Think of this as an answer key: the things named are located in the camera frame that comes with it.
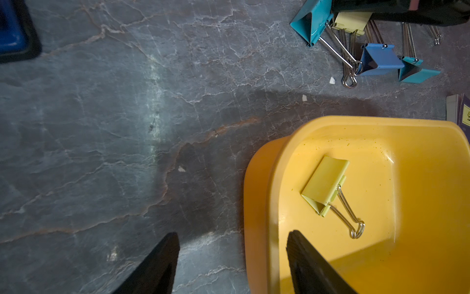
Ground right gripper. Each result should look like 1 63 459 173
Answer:
332 0 470 27

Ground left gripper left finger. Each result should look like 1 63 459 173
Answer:
113 232 180 294

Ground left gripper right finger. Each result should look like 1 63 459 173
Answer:
286 230 356 294

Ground teal binder clip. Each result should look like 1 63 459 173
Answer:
290 0 362 74
398 21 441 85

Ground blue binder clip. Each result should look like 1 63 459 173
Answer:
358 20 405 76

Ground pale yellow binder clip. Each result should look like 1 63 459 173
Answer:
333 12 372 89

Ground yellow plastic storage box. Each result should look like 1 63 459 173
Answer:
244 116 470 294

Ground pink binder clip centre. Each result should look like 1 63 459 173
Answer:
427 25 443 46

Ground dark blue notebook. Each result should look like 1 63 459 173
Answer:
446 94 470 141

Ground blue black stapler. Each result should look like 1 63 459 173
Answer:
1 0 42 64

